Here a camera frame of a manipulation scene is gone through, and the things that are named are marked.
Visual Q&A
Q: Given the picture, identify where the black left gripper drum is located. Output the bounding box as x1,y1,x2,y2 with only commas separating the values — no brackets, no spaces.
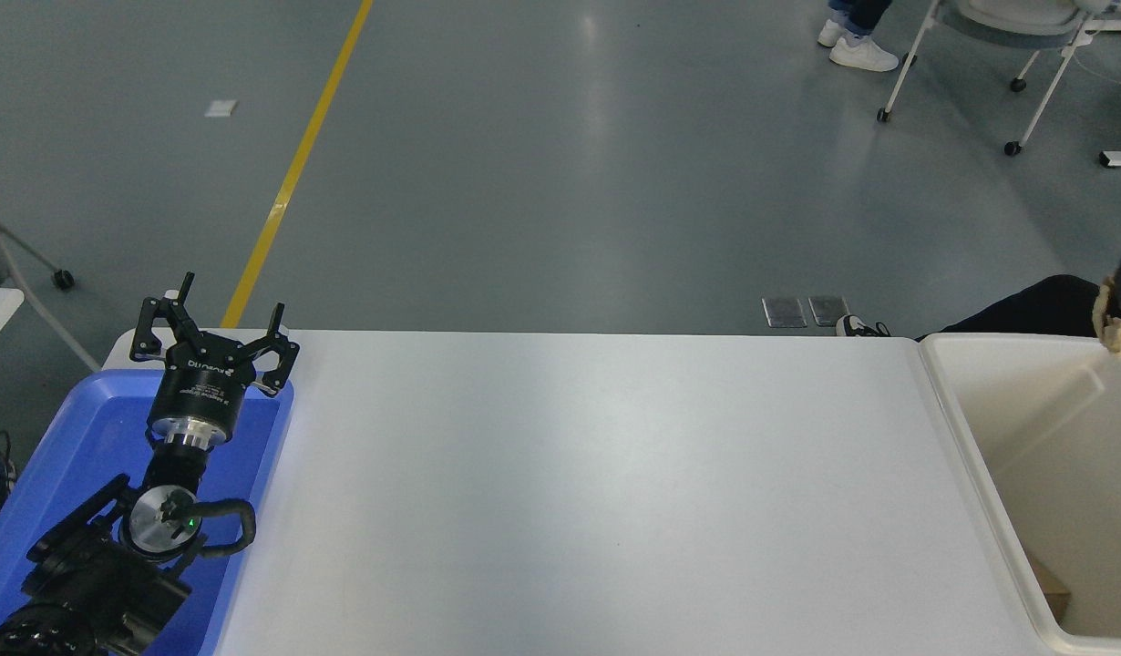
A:
148,332,257,431

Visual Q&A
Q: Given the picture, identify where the person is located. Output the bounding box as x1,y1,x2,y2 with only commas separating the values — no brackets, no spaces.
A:
818,0,900,73
836,275,1110,340

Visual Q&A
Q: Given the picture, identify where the grey wheeled stand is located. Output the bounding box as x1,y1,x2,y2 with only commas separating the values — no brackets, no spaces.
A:
0,211,101,374

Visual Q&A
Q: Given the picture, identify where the blue plastic tray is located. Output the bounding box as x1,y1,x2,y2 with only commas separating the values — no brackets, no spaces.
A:
0,369,295,656

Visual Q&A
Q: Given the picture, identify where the large pale plastic bin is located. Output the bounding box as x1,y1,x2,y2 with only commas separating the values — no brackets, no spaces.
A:
919,332,1121,656

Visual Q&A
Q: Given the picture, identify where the white wheeled chair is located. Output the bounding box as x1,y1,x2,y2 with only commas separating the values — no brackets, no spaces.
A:
877,0,1121,158

